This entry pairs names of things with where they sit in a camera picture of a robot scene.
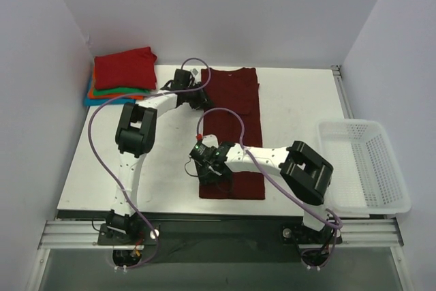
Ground dark red t-shirt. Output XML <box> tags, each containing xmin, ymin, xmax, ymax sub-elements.
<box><xmin>199</xmin><ymin>67</ymin><xmax>265</xmax><ymax>200</ymax></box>

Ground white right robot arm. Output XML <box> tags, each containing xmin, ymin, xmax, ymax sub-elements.
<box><xmin>189</xmin><ymin>140</ymin><xmax>343</xmax><ymax>242</ymax></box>

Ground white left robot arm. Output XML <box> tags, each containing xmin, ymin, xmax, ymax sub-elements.
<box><xmin>106</xmin><ymin>69</ymin><xmax>213</xmax><ymax>245</ymax></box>

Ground folded red t-shirt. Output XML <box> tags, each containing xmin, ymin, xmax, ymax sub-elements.
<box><xmin>94</xmin><ymin>47</ymin><xmax>157</xmax><ymax>90</ymax></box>

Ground folded green t-shirt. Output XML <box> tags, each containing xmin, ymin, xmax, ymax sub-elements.
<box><xmin>91</xmin><ymin>71</ymin><xmax>149</xmax><ymax>99</ymax></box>

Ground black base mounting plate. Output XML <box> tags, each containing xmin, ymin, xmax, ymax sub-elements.
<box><xmin>91</xmin><ymin>215</ymin><xmax>343</xmax><ymax>268</ymax></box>

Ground folded orange t-shirt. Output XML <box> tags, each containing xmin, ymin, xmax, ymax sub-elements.
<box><xmin>87</xmin><ymin>78</ymin><xmax>149</xmax><ymax>99</ymax></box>

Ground folded blue t-shirt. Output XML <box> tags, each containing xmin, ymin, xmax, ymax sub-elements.
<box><xmin>82</xmin><ymin>80</ymin><xmax>136</xmax><ymax>107</ymax></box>

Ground white perforated plastic basket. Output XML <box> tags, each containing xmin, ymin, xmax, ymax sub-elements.
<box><xmin>317</xmin><ymin>119</ymin><xmax>411</xmax><ymax>215</ymax></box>

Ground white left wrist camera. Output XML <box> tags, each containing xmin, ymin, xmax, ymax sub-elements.
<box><xmin>191</xmin><ymin>68</ymin><xmax>200</xmax><ymax>77</ymax></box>

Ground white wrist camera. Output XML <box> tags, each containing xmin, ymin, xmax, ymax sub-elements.
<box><xmin>191</xmin><ymin>68</ymin><xmax>200</xmax><ymax>77</ymax></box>
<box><xmin>202</xmin><ymin>134</ymin><xmax>219</xmax><ymax>148</ymax></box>

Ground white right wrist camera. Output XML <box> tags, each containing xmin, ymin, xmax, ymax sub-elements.
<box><xmin>202</xmin><ymin>134</ymin><xmax>219</xmax><ymax>148</ymax></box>

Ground aluminium right side rail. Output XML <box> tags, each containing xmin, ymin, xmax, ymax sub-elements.
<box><xmin>330</xmin><ymin>65</ymin><xmax>354</xmax><ymax>119</ymax></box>

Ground aluminium rail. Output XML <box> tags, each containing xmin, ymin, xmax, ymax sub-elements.
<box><xmin>38</xmin><ymin>219</ymin><xmax>404</xmax><ymax>249</ymax></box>
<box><xmin>330</xmin><ymin>65</ymin><xmax>354</xmax><ymax>119</ymax></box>

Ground aluminium front rail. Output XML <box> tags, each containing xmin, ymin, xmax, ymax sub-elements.
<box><xmin>38</xmin><ymin>219</ymin><xmax>404</xmax><ymax>249</ymax></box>

